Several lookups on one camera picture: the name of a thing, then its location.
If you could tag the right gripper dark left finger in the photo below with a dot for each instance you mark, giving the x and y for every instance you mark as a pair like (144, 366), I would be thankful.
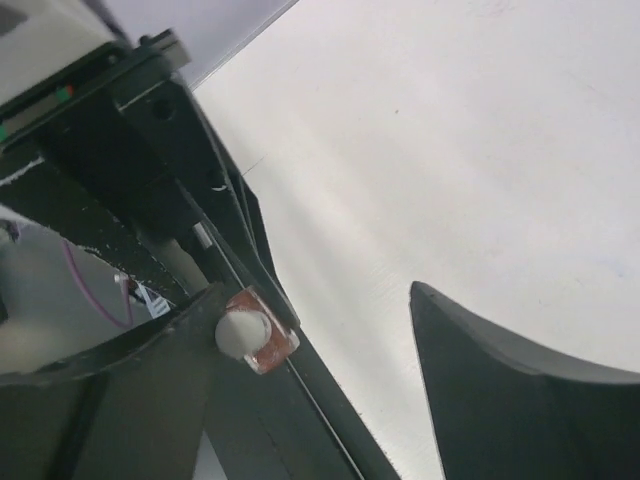
(130, 408)

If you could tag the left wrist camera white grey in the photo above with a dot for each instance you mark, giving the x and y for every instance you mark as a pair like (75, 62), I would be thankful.
(40, 38)

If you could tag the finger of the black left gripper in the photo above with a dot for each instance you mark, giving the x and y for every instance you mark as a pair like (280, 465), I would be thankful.
(266, 427)
(253, 219)

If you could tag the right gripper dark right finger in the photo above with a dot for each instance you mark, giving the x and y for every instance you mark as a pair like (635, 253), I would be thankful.
(505, 407)

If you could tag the red nail polish bottle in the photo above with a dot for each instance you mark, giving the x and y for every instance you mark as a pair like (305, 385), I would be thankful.
(281, 341)

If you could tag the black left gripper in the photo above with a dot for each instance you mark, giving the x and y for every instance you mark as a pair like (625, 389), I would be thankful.
(114, 147)

